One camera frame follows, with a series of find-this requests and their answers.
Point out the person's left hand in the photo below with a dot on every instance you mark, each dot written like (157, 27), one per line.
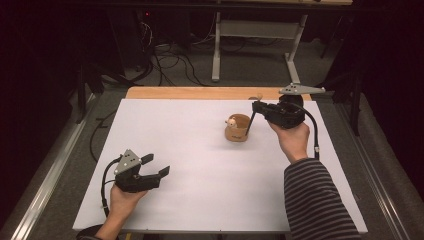
(123, 201)

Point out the round wooden pen cup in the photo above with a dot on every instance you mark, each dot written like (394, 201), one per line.
(237, 135)

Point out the black metal stand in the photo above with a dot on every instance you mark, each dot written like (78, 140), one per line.
(356, 100)
(81, 93)

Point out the person's dark clothing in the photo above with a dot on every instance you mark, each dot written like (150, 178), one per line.
(86, 233)

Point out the aluminium rail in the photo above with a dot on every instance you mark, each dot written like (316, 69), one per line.
(50, 186)
(376, 186)

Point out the small dark round object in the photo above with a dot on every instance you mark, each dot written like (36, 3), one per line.
(252, 98)

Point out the dark box with red light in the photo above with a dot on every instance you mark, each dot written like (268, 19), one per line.
(133, 43)

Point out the wooden table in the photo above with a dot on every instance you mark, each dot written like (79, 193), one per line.
(200, 93)

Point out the person's right hand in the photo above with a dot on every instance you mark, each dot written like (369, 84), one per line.
(294, 141)

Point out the white metal table frame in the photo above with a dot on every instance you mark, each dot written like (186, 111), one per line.
(256, 29)

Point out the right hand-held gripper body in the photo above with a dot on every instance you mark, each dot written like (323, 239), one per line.
(285, 115)

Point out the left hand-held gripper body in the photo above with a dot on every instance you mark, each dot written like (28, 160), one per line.
(133, 181)

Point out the white board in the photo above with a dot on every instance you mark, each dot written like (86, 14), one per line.
(206, 190)

